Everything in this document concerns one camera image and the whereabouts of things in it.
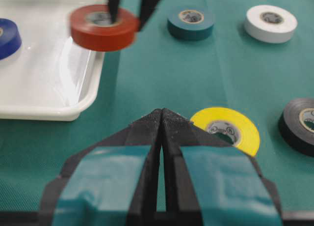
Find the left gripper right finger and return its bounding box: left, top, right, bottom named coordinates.
left=161, top=108, right=283, bottom=226

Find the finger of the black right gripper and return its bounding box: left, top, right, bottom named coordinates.
left=107, top=0, right=120, bottom=23
left=138, top=0, right=160, bottom=31

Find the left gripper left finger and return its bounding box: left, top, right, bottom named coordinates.
left=39, top=109, right=162, bottom=226

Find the red tape roll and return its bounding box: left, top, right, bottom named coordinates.
left=69, top=4, right=139, bottom=52

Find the black tape roll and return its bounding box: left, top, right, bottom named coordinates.
left=278, top=98, right=314, bottom=157

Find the blue tape roll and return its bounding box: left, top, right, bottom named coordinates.
left=0, top=18, right=22, bottom=59

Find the white tape roll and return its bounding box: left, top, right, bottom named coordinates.
left=244, top=5, right=298, bottom=44

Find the teal green tape roll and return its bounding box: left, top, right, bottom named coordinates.
left=167, top=5, right=215, bottom=41

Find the yellow tape roll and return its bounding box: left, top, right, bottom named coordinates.
left=190, top=107, right=260, bottom=157

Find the white plastic tray case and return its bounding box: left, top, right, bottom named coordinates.
left=0, top=0, right=106, bottom=121

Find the green table cloth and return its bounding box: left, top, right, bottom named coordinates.
left=0, top=0, right=314, bottom=211

